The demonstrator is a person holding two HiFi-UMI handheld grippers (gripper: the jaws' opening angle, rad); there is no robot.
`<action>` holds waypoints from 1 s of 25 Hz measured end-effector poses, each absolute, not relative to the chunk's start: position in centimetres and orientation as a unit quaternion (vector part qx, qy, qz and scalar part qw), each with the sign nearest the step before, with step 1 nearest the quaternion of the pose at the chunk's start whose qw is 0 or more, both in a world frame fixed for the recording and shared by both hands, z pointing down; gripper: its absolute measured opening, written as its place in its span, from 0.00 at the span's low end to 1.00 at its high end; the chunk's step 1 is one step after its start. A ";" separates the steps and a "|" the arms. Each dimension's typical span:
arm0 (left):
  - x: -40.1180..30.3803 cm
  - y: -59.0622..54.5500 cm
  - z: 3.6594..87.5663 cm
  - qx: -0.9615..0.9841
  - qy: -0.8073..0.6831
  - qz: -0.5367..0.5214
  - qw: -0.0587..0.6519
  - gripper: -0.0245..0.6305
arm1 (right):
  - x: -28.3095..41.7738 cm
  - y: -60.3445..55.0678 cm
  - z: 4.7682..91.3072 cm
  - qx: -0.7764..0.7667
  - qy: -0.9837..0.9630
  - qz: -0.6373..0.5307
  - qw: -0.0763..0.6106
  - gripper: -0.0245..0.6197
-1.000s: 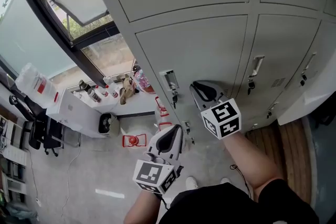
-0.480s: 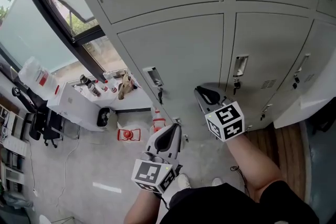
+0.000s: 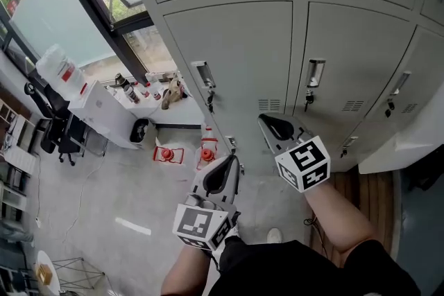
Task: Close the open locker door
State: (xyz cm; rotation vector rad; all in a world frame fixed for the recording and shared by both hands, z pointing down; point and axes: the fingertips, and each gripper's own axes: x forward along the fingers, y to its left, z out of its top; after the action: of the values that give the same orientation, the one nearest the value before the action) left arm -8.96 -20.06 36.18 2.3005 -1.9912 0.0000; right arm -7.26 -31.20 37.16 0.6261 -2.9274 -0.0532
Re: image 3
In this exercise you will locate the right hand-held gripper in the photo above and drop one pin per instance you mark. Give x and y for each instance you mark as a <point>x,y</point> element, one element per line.
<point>305,163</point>

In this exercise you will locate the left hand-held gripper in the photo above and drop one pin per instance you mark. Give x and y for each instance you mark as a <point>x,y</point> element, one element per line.
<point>194,223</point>

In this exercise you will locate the grey locker door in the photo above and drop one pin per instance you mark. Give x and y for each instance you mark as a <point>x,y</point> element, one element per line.
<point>236,52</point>

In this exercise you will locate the grey metal locker cabinet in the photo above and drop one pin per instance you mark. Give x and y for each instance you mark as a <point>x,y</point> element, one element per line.
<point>347,38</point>

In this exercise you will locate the person's right forearm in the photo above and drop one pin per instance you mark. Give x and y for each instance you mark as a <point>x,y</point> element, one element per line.
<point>340,225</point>

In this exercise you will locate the person's left forearm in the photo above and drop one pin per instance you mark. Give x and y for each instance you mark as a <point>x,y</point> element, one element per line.
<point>185,274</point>

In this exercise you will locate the clear water jug red cap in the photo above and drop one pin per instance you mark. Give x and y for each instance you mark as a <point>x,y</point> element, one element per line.
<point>208,131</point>
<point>207,153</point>
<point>168,154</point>

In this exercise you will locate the white left shoe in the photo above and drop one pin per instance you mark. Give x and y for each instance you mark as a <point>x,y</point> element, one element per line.
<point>231,233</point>

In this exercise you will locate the white shoe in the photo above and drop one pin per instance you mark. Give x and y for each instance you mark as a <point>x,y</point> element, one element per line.
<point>274,235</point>
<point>231,233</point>

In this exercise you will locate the white right shoe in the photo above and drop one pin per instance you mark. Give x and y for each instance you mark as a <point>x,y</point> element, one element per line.
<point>274,235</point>

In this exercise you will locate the white trash bin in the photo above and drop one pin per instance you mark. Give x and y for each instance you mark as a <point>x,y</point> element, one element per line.
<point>142,133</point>

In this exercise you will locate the brown plush toy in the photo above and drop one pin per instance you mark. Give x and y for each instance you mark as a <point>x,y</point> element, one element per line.
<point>173,95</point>

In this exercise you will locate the wooden plank platform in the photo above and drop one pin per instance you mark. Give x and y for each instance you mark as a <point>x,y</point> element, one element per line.
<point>374,190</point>

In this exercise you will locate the clear bottle red label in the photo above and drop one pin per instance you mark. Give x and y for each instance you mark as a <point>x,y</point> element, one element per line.
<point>154,88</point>

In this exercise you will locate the small bottle red label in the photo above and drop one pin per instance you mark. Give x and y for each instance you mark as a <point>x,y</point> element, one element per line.
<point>144,90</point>

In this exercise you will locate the person's black clothes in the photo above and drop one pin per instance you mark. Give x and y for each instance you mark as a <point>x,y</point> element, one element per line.
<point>295,274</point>

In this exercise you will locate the striped metal can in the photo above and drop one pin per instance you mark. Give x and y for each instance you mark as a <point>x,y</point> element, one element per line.
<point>132,94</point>

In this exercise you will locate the dark bottle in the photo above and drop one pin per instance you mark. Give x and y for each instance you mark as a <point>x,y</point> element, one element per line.
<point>121,79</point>

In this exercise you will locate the black office chair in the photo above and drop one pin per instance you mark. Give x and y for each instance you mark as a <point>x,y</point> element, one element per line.
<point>55,128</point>

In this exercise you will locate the white round table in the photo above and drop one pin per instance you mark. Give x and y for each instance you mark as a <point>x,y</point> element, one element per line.
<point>55,284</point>

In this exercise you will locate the large water jug red label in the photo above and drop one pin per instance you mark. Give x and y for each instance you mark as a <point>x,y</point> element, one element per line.
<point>59,72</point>

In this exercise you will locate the small wooden box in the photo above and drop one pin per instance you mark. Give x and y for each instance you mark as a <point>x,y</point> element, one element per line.
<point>43,274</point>

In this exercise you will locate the white shelf unit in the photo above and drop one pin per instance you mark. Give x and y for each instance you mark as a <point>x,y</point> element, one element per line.
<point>14,156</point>

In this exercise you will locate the black window frame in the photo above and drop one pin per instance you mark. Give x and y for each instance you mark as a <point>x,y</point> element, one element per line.
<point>123,45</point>

